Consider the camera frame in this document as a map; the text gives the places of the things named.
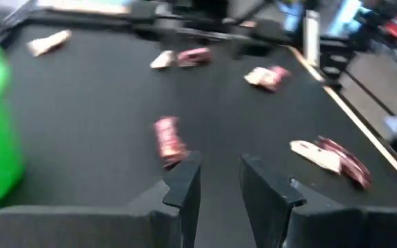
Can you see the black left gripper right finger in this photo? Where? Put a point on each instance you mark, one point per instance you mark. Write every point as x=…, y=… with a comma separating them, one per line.
x=357, y=229

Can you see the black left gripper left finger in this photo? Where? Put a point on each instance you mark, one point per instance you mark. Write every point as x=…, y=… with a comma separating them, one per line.
x=81, y=227

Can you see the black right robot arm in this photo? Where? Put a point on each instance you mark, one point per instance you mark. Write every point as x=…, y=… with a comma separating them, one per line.
x=198, y=34

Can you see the light wooden table board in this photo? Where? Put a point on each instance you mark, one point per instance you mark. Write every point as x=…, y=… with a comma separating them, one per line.
x=81, y=6

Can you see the white upright post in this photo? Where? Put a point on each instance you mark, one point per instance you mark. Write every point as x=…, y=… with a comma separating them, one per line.
x=311, y=38

